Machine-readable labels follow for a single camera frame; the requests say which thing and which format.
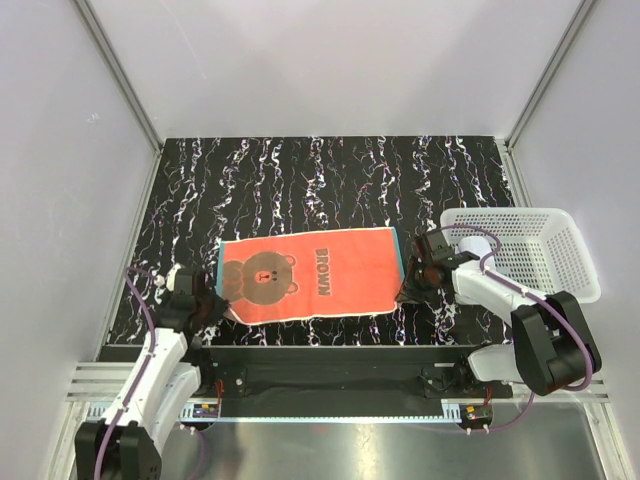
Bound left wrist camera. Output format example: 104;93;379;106
153;264;185;293

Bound white plastic basket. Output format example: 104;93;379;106
440;207;601;304

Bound white towel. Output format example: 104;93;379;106
457;236;493;262

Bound white cable duct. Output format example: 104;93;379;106
87;402;474;421

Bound orange brown towel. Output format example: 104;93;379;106
216;227;404;326

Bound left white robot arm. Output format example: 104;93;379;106
74;264;229;479

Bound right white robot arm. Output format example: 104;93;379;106
396;228;602;397

